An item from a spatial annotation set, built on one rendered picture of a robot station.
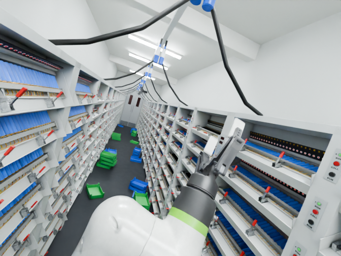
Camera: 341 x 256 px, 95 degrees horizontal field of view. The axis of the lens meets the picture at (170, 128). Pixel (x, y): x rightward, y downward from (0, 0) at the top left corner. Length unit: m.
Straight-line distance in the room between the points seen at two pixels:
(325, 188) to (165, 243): 0.66
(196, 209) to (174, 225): 0.06
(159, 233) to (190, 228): 0.06
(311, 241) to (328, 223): 0.10
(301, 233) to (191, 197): 0.61
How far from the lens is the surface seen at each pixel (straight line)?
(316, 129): 0.91
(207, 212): 0.38
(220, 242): 1.29
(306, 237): 0.90
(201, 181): 0.39
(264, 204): 1.01
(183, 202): 0.38
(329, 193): 0.85
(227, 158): 0.39
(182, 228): 0.37
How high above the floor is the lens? 1.61
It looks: 6 degrees down
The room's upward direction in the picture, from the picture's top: 17 degrees clockwise
